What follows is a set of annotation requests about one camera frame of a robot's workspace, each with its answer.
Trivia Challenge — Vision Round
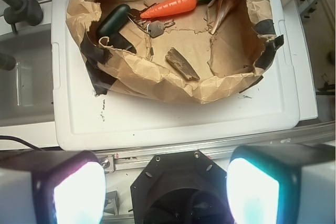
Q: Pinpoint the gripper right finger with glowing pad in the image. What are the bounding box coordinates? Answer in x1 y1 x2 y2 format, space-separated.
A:
226 144 335 223

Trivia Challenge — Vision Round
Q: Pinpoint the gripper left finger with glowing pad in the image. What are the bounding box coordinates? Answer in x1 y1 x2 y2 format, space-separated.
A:
1 150 106 223

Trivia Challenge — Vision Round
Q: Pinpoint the brown wood chip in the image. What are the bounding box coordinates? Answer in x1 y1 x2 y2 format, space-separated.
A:
165 47 200 81

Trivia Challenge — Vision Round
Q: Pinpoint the white plastic bin lid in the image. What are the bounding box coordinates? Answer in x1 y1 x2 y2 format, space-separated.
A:
51 0 300 151

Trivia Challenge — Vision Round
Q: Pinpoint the clear plastic storage bin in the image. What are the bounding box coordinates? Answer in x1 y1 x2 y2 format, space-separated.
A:
1 24 54 127

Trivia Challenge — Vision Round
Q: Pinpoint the crumpled brown paper bag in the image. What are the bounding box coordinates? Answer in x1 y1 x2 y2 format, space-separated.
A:
66 0 284 104

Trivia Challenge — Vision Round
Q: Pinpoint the dark green oval case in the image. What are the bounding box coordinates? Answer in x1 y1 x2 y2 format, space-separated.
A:
96 4 131 39

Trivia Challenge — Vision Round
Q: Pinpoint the dried corn husk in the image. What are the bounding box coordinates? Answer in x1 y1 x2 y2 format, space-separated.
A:
209 0 240 35

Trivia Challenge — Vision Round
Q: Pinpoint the bunch of silver keys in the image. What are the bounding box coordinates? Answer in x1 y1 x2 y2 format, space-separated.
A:
127 8 175 38

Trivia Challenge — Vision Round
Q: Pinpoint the orange plastic toy carrot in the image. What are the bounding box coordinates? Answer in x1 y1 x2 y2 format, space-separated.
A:
140 0 211 19

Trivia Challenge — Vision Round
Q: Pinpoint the aluminium extrusion rail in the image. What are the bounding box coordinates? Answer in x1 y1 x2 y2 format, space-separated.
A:
95 121 335 173

